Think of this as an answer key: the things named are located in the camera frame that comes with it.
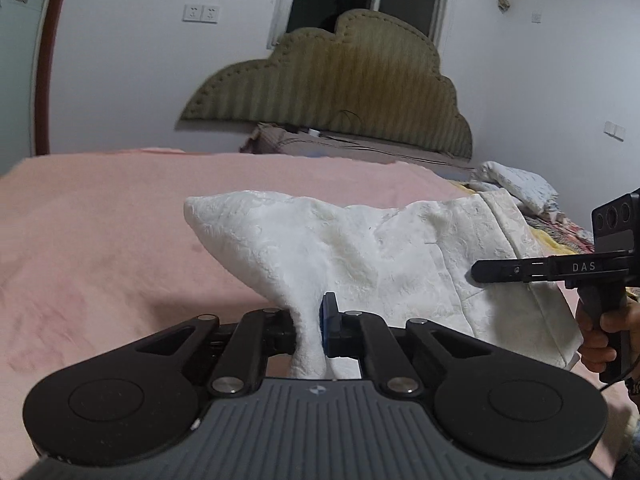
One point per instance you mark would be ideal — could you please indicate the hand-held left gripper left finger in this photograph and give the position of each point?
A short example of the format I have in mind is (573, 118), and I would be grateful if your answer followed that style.
(270, 326)

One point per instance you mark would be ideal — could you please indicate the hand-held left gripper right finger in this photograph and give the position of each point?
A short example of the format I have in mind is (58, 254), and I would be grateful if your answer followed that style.
(329, 322)

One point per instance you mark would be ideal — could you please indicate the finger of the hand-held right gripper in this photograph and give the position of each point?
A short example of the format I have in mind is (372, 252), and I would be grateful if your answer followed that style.
(505, 269)

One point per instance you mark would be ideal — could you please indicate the white textured pants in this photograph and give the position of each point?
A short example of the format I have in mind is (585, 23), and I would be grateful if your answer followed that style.
(350, 250)

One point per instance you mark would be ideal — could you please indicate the person's right hand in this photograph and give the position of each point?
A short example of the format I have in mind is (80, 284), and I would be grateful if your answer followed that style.
(590, 350)

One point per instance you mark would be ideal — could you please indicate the zebra print cloth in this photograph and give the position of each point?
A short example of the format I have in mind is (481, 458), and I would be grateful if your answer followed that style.
(565, 230)

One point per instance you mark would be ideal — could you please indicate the yellow blanket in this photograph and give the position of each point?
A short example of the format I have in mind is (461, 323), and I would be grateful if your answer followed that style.
(550, 245)

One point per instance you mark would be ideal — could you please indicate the folded white quilt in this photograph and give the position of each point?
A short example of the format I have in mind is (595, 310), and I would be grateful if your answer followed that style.
(520, 185)

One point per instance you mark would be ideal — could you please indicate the brown bed sheet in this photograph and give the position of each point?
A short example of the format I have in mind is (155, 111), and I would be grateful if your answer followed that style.
(360, 150)

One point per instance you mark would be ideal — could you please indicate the pink blanket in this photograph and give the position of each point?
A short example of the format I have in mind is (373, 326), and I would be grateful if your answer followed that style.
(100, 240)

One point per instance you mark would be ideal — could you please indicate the olive padded headboard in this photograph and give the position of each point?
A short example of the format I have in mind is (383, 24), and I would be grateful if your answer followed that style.
(350, 85)

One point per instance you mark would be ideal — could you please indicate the pale door panel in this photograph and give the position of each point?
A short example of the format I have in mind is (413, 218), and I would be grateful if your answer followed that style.
(20, 60)

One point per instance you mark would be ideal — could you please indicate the white double wall switch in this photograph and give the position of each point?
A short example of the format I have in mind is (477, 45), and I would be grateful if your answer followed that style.
(614, 130)

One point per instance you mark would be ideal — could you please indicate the small wall hook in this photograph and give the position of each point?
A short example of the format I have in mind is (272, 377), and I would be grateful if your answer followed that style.
(503, 2)

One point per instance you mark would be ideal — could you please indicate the brown door frame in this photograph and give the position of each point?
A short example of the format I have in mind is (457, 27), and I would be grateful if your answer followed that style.
(47, 60)

